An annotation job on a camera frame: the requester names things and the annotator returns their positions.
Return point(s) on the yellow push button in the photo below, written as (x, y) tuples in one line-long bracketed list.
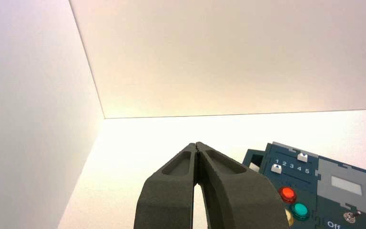
[(288, 218)]

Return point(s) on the blue grey control box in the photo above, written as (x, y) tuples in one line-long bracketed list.
[(328, 208)]

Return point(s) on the red push button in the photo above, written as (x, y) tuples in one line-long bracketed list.
[(287, 194)]

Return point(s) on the white display window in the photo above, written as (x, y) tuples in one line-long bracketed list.
[(346, 185)]

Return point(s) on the silver toggle switch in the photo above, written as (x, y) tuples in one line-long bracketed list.
[(349, 216)]

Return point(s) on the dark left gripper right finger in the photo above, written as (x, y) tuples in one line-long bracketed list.
[(239, 202)]

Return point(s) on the green push button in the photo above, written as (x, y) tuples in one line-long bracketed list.
[(300, 211)]

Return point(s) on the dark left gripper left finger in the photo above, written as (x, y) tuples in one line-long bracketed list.
[(167, 202)]

